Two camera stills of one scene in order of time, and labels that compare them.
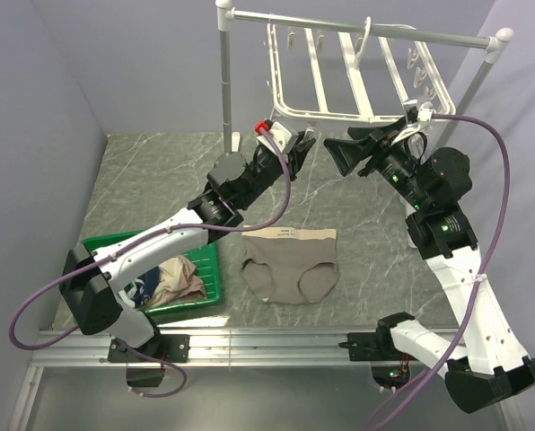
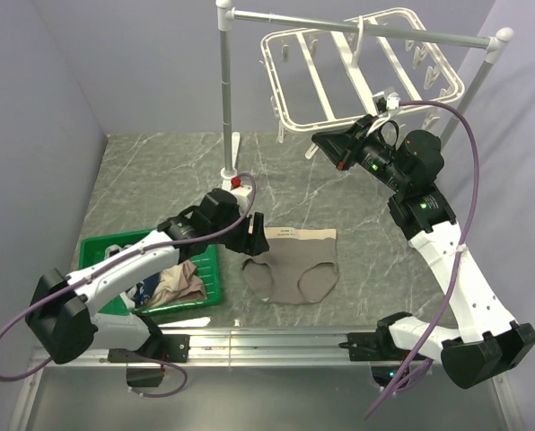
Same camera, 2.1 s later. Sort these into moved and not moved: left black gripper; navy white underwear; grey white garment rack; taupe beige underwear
Moved: left black gripper
Not moved: navy white underwear; taupe beige underwear; grey white garment rack
